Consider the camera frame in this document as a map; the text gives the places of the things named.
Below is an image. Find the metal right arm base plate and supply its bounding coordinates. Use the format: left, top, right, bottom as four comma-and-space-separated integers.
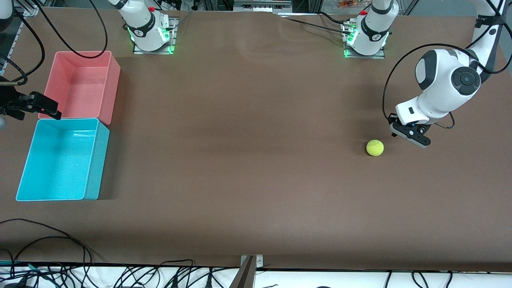
133, 17, 179, 55

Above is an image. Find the grey power strip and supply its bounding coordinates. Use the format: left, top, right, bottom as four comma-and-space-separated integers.
233, 0, 292, 12

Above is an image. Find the clear box with orange items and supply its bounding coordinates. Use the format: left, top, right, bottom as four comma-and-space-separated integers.
337, 0, 370, 9

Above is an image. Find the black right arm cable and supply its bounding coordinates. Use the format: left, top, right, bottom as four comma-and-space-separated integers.
0, 0, 109, 84

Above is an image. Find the dark metal bar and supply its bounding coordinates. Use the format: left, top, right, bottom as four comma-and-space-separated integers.
229, 256, 256, 288

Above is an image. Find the silver metal bracket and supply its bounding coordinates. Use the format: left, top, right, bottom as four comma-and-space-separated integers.
240, 254, 264, 288

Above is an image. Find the blue plastic bin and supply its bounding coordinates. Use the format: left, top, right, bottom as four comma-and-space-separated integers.
16, 118, 110, 202

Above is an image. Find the long black looped cable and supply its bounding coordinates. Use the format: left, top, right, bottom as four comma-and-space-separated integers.
0, 218, 93, 276

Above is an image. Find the yellow-green tennis ball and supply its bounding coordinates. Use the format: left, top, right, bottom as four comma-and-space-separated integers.
366, 139, 384, 157

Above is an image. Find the aluminium frame profile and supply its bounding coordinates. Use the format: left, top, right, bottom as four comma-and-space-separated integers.
12, 0, 40, 16

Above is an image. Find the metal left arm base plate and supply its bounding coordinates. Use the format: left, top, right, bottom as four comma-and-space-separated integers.
343, 22, 386, 60

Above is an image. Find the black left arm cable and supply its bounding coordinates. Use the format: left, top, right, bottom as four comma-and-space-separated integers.
382, 0, 512, 129

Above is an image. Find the black cable at arm base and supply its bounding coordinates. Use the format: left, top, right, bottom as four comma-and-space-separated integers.
280, 11, 352, 36

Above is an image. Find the teal cable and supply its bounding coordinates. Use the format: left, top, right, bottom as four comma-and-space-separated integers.
0, 260, 44, 276

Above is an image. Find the pink plastic bin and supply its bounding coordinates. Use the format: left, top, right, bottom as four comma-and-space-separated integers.
38, 51, 121, 126

